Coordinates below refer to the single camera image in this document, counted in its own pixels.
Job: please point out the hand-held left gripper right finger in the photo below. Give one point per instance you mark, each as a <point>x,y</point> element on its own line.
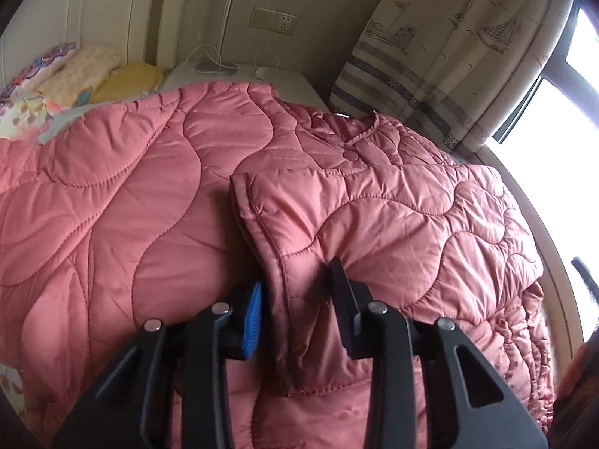
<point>344,308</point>

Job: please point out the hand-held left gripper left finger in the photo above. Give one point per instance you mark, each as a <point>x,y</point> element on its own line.
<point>254,320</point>

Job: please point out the pink quilted jacket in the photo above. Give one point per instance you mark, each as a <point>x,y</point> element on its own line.
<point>374,206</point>

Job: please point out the white nightstand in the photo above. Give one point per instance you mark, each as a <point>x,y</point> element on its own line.
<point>290,86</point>

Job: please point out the dark object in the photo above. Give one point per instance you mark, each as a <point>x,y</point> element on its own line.
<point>587,278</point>

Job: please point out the white power adapter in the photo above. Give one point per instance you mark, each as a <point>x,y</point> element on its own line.
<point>262,72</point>

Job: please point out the yellow pillow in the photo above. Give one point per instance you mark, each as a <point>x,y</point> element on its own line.
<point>126,82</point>

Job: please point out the sailboat print curtain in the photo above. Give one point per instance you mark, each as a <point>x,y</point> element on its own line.
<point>444,46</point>

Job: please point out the peach fluffy blanket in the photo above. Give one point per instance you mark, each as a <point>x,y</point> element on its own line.
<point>79,75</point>

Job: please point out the colourful patterned cloth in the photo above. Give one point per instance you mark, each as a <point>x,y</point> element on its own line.
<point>42,63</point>

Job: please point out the white headboard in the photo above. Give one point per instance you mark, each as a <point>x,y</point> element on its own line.
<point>93,4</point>

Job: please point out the beige wooden bed frame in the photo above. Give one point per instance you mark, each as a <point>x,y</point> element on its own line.
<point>547,243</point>

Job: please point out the dark window frame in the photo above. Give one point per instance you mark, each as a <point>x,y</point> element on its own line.
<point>538,89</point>

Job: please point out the beige wall socket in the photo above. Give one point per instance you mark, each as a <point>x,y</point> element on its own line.
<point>273,21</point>

